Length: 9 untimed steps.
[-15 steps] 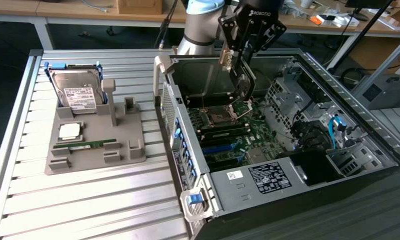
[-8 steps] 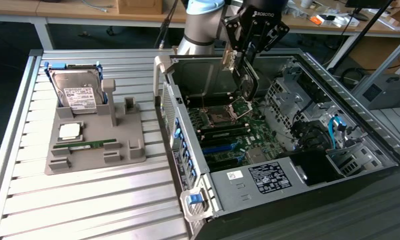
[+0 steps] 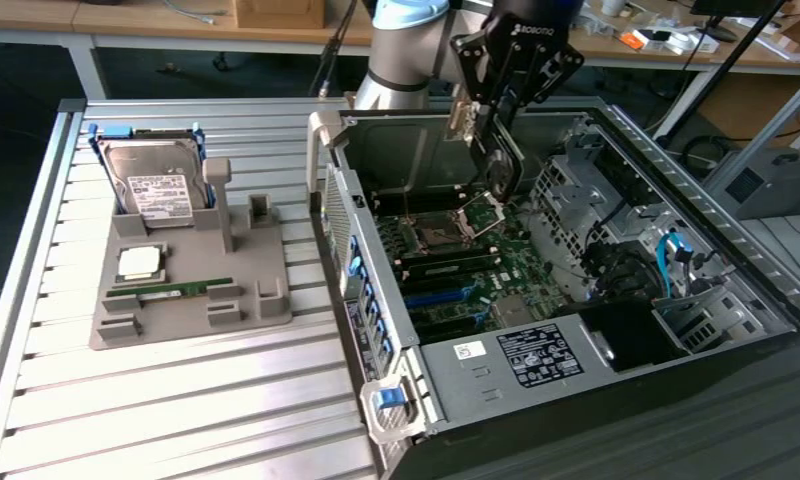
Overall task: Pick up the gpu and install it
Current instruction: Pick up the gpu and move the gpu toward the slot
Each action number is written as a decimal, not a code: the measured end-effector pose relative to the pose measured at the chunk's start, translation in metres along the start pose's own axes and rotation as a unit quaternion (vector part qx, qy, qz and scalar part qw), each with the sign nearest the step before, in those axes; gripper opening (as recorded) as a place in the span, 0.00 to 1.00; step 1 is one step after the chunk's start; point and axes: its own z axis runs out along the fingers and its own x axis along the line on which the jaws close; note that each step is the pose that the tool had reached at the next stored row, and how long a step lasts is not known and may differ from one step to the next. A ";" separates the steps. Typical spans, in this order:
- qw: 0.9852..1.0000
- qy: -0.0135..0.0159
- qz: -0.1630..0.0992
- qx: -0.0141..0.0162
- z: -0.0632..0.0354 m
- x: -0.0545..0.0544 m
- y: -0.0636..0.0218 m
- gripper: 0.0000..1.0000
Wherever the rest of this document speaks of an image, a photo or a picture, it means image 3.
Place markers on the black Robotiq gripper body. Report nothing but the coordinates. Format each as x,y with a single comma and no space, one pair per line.
529,45

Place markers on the GPU card with black cooler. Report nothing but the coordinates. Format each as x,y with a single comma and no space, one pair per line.
500,165

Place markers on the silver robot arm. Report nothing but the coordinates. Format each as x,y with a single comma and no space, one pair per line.
400,55

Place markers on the orange box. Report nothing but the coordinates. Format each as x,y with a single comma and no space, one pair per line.
633,40

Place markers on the white mug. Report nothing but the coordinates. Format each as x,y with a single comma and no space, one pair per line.
616,6

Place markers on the white box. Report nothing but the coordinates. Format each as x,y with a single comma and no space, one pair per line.
689,45

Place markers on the open black PC case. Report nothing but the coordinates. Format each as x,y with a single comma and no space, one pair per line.
400,165

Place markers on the black slanted pole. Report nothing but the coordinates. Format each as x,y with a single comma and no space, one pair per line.
720,72

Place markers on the large silver disk bay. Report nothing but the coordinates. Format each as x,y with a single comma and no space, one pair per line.
573,190

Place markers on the black monitor base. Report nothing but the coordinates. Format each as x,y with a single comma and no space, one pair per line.
720,32

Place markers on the thin metal locking lever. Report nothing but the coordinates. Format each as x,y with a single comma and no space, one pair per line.
408,207

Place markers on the silver socket cover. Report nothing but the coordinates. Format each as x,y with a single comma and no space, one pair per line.
468,217

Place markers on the brown cardboard box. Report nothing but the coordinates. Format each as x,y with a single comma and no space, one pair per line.
276,12

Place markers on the CPU socket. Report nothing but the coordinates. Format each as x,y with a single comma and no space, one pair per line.
436,235

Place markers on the grey metal cabinet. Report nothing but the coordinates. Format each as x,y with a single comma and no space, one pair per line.
773,185

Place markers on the black RAM stick with label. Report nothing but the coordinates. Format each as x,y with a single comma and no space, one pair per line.
449,269

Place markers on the green Dell motherboard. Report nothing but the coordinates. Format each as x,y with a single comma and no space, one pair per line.
506,280

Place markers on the blue expansion slot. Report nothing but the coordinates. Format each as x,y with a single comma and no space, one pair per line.
440,298

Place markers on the silver chipset heatsink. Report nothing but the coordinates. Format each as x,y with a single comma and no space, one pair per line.
514,311

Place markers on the silver hard disk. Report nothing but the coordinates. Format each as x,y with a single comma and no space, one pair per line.
159,195

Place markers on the small silver disk bay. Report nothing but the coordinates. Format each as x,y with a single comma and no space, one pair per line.
707,325

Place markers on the green RAM stick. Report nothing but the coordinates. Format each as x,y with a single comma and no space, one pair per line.
186,288

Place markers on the silver CPU chip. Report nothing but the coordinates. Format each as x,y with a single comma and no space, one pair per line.
139,265

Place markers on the grey power supply unit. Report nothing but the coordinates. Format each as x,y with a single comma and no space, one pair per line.
466,390

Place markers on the grey plastic parts rack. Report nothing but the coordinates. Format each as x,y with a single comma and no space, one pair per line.
186,325

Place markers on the blue case latch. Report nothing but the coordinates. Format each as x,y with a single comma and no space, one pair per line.
386,398

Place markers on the wooden desk white frame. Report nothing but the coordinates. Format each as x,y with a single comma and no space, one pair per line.
613,50
39,20

